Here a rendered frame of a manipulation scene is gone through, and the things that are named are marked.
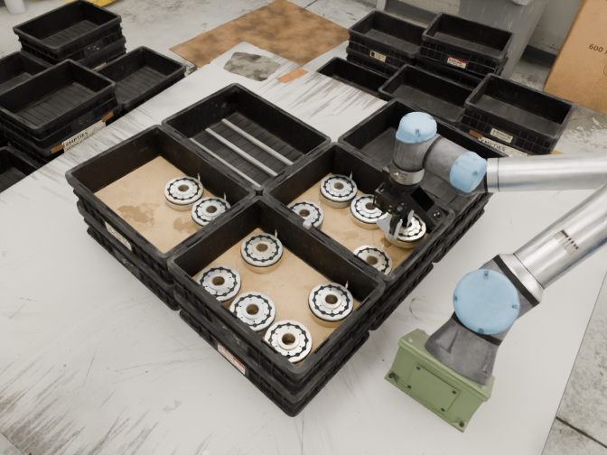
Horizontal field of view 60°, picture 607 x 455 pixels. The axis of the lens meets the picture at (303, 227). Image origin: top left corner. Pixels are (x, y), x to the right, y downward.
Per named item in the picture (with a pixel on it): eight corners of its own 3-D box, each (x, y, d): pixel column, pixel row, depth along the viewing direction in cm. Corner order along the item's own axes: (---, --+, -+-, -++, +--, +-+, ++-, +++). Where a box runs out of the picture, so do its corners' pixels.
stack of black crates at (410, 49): (424, 86, 309) (438, 32, 284) (400, 110, 292) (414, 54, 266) (365, 62, 322) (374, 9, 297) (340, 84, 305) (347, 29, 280)
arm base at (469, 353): (480, 369, 121) (502, 333, 120) (493, 394, 106) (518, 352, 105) (422, 336, 123) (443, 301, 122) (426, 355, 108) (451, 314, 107)
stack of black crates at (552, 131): (536, 181, 259) (577, 105, 226) (516, 216, 242) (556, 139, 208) (461, 148, 273) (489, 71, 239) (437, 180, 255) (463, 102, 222)
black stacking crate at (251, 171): (329, 171, 156) (333, 141, 147) (259, 224, 140) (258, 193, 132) (237, 113, 172) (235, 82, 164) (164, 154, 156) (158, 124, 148)
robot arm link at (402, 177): (433, 159, 115) (412, 180, 111) (428, 174, 118) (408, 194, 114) (404, 143, 118) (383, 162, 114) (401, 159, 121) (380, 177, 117)
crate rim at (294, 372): (387, 290, 117) (388, 283, 115) (297, 383, 101) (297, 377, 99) (258, 199, 133) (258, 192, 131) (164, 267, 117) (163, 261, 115)
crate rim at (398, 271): (455, 218, 133) (458, 212, 131) (387, 290, 117) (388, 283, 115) (333, 145, 149) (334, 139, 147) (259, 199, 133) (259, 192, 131)
